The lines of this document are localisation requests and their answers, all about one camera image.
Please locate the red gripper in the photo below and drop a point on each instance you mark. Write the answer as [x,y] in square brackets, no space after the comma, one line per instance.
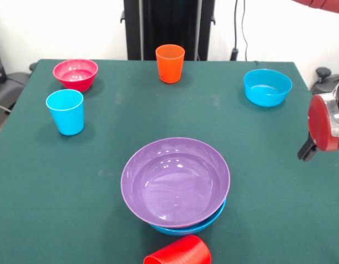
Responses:
[319,123]

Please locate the purple bowl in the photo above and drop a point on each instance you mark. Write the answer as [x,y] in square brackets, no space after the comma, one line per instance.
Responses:
[175,181]

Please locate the large blue bowl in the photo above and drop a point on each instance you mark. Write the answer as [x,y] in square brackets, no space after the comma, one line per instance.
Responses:
[186,229]

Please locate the red cup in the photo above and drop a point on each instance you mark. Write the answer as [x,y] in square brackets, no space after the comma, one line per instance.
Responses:
[183,251]

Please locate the black equipment base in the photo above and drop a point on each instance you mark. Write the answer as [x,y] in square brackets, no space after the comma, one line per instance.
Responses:
[323,82]
[12,82]

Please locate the small blue bowl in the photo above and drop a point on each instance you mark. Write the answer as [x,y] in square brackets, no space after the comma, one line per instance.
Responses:
[265,85]

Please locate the orange cup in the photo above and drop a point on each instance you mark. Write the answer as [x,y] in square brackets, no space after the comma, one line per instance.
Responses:
[169,66]

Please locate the blue cup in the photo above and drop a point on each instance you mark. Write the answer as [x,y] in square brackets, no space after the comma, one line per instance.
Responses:
[66,115]

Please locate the small pinkish red bowl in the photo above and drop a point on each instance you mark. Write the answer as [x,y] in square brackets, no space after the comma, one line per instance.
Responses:
[76,74]

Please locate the dark green tablecloth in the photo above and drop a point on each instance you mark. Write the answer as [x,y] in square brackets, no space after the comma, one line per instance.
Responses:
[48,198]

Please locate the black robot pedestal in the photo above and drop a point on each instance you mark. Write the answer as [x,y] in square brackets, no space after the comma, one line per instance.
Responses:
[164,22]

